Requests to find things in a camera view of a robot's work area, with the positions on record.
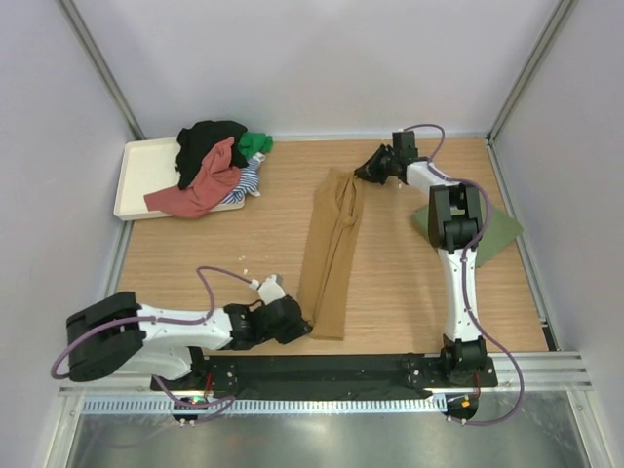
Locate tan brown tank top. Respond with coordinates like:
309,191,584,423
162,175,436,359
297,169,365,340

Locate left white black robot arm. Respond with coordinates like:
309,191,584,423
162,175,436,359
60,292,312,390

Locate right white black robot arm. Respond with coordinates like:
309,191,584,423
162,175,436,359
355,126,489,386

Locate bright green tank top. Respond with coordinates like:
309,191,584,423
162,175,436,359
238,132,274,160

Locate blue white striped tank top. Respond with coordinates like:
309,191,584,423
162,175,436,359
222,152,265,204

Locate dusty pink tank top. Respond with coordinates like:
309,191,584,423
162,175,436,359
143,137,242,219

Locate black tank top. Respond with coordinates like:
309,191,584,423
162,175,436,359
175,120,249,190

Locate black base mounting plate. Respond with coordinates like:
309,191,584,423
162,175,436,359
164,353,498,401

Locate white plastic tray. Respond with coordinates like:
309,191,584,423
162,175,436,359
114,137,245,220

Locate slotted white cable duct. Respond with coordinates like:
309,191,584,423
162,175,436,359
81,394,448,416

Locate right aluminium frame post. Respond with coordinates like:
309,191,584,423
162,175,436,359
486,0,577,146

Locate aluminium frame post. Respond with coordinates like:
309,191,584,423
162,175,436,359
486,0,577,146
57,0,145,140

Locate aluminium front rail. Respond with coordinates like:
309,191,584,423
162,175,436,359
58,351,594,397

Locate left aluminium frame post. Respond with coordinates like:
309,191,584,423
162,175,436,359
57,0,145,140

